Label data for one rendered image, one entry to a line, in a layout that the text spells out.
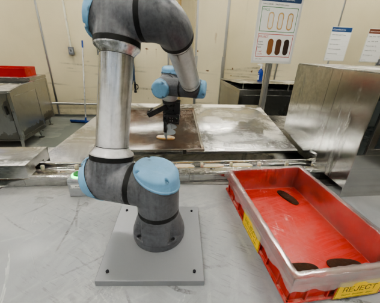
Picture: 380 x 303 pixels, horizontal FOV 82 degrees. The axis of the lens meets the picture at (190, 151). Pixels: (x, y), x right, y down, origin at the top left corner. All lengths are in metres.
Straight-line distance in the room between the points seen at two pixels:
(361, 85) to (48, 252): 1.16
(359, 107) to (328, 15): 4.62
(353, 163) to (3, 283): 1.15
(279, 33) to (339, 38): 3.89
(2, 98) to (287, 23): 3.21
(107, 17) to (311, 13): 4.97
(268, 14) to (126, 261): 1.71
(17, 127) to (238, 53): 3.86
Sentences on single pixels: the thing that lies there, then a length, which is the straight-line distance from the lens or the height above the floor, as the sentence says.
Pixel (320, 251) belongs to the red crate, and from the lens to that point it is 0.81.
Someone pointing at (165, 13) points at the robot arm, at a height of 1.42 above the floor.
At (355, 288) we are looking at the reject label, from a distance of 0.71.
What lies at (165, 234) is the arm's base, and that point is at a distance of 0.63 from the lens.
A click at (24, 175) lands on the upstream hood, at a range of 1.09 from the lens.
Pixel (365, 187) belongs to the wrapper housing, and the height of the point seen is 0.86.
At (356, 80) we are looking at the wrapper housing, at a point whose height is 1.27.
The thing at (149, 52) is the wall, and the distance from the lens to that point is 4.61.
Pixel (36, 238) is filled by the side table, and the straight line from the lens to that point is 0.84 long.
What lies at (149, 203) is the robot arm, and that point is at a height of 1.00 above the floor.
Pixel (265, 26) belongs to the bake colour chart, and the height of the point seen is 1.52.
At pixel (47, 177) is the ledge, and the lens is 1.05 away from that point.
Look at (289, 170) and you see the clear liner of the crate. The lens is 1.00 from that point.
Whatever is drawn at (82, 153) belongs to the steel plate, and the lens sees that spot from 1.31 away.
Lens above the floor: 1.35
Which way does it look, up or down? 25 degrees down
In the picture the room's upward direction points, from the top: 2 degrees clockwise
